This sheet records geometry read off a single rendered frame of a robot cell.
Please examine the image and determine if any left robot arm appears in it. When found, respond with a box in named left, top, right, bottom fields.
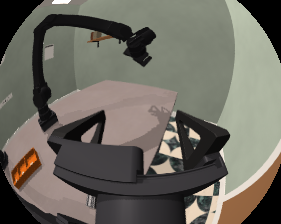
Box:
left=32, top=14, right=156, bottom=127

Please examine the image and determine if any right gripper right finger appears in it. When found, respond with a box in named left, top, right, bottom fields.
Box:
left=175, top=110, right=230, bottom=171

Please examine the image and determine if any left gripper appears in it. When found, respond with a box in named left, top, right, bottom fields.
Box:
left=123, top=47, right=152, bottom=67

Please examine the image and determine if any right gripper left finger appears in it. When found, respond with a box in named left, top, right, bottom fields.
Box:
left=51, top=110, right=106, bottom=144

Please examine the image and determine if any orange rack of bins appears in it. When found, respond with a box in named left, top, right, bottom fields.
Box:
left=11, top=148, right=41, bottom=189

